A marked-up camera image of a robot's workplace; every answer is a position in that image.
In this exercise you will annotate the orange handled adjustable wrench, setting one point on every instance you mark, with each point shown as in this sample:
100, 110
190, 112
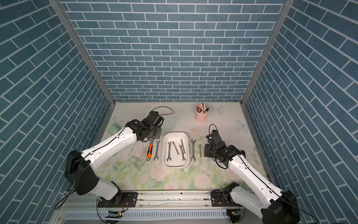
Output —
150, 149

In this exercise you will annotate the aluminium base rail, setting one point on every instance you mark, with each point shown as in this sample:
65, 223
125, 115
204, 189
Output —
143, 206

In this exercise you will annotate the silver combination wrench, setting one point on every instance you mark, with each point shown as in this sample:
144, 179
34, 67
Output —
156, 152

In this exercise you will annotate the large silver open-end wrench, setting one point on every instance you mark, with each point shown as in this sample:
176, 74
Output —
193, 159

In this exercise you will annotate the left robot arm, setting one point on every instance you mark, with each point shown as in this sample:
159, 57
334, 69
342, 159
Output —
81, 166

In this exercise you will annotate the silver ring-end wrench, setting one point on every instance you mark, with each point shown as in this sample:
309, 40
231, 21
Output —
182, 151

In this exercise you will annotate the white plastic storage box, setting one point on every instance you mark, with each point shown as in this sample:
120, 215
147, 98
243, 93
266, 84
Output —
176, 162

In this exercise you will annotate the silver wrench in box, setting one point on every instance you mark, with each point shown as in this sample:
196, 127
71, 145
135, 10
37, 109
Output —
169, 152

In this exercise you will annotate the pink pen cup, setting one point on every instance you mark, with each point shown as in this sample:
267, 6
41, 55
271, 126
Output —
201, 113

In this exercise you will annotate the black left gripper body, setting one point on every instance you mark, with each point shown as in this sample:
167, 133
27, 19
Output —
155, 133

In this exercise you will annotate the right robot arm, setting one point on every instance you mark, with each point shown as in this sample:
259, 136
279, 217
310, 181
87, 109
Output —
267, 201

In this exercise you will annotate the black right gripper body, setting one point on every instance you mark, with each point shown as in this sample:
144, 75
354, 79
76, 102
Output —
209, 151

